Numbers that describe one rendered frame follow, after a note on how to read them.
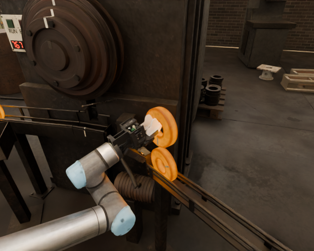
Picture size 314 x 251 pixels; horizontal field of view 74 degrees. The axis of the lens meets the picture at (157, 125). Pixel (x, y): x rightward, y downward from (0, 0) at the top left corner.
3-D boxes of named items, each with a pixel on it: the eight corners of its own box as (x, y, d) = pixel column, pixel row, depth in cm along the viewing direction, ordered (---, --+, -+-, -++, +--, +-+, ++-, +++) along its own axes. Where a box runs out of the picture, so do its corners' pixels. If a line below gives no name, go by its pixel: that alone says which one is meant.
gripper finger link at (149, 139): (160, 131, 72) (140, 146, 69) (161, 134, 73) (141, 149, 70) (152, 125, 75) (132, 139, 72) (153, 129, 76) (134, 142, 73)
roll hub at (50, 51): (44, 81, 99) (24, 15, 84) (96, 87, 92) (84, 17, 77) (35, 85, 94) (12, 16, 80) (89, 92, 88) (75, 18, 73)
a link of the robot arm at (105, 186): (104, 216, 68) (91, 200, 61) (91, 194, 76) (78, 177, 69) (124, 201, 71) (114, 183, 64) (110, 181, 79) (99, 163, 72)
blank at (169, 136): (150, 101, 81) (143, 103, 79) (178, 112, 70) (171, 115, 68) (152, 136, 88) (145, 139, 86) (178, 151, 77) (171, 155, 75)
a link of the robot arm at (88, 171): (73, 181, 68) (60, 165, 62) (102, 161, 72) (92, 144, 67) (82, 196, 63) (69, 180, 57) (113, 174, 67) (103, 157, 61)
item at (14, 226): (4, 213, 149) (-48, 129, 111) (45, 203, 156) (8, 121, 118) (-4, 240, 132) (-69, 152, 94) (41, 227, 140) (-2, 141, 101)
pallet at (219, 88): (132, 106, 291) (130, 76, 268) (152, 86, 357) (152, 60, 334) (221, 120, 259) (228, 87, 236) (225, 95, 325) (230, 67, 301)
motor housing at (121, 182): (128, 223, 142) (121, 165, 114) (159, 232, 137) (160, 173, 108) (120, 242, 131) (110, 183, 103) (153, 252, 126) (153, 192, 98)
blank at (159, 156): (163, 178, 97) (157, 181, 96) (152, 146, 97) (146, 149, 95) (182, 181, 84) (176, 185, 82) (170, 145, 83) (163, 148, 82)
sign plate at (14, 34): (15, 50, 118) (3, 14, 108) (54, 53, 112) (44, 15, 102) (12, 51, 116) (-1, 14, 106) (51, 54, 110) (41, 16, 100)
